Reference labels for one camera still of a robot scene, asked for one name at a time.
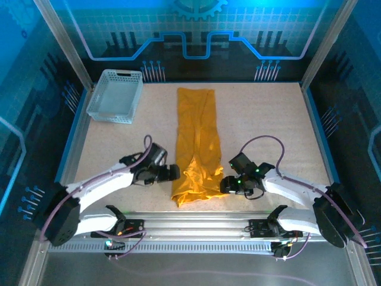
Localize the aluminium mounting rail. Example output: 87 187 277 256
38 210 357 239

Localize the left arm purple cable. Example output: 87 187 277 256
39 134 148 260

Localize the aluminium frame post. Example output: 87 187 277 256
299 0 360 90
33 0 96 92

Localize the blue table edge trim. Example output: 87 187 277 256
56 88 90 179

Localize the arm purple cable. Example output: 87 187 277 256
238 135 368 262
39 134 148 260

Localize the white perforated plastic basket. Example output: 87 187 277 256
86 69 143 125

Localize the steel front panel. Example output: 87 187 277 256
19 238 376 286

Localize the yellow t-shirt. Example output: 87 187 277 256
170 87 226 209

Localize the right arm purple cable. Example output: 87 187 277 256
238 135 368 262

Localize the slotted grey cable duct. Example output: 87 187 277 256
47 241 274 254

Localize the small black connector box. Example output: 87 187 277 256
103 238 126 260
272 241 292 259

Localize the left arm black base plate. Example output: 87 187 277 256
90 219 146 239

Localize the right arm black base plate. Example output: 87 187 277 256
248 219 304 239

